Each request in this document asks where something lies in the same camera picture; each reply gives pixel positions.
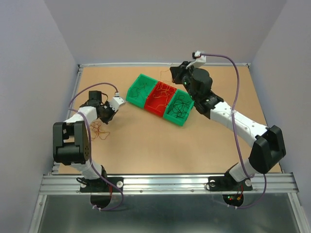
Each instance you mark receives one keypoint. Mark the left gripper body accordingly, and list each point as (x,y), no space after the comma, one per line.
(108,112)

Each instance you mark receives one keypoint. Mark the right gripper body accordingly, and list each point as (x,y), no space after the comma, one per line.
(184,76)

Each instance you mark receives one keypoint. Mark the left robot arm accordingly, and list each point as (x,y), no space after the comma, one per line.
(72,140)

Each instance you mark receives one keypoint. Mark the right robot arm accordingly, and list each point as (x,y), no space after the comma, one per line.
(267,143)

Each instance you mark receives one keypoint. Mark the red bin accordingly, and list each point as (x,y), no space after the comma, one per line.
(159,98)

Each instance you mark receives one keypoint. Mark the right green bin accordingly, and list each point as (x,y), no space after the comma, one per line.
(179,108)

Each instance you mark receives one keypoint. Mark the green bin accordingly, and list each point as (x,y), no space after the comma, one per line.
(179,108)
(140,89)

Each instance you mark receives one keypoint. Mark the left green bin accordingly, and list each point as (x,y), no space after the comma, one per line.
(140,89)

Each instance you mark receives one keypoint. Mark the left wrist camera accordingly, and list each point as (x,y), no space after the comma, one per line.
(116,102)

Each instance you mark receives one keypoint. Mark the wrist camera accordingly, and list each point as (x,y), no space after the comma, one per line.
(199,60)
(116,102)

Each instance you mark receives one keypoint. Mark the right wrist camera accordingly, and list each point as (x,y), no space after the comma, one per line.
(199,60)

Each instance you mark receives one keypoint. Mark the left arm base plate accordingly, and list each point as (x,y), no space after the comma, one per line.
(97,185)

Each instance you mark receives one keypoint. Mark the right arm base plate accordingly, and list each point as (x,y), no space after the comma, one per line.
(226,184)

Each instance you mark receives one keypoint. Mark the aluminium rail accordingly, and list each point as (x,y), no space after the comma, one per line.
(165,184)

